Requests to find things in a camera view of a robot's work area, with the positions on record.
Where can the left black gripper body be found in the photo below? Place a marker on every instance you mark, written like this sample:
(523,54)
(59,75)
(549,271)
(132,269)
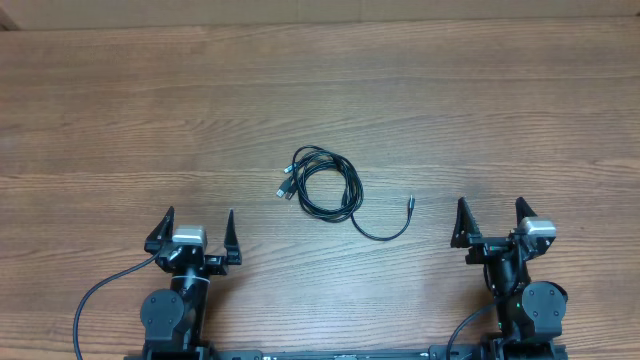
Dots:
(213,266)

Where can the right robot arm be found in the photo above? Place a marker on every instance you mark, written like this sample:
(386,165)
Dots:
(529,313)

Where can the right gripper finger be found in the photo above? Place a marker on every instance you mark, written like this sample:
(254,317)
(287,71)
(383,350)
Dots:
(523,210)
(466,232)

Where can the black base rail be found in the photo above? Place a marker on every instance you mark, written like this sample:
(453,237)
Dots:
(434,352)

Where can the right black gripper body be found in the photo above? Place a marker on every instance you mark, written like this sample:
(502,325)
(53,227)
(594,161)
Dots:
(486,248)

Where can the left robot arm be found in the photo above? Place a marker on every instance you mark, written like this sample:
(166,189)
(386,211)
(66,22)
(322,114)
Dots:
(173,318)

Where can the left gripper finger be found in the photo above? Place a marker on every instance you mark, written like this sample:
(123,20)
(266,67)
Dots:
(231,243)
(162,233)

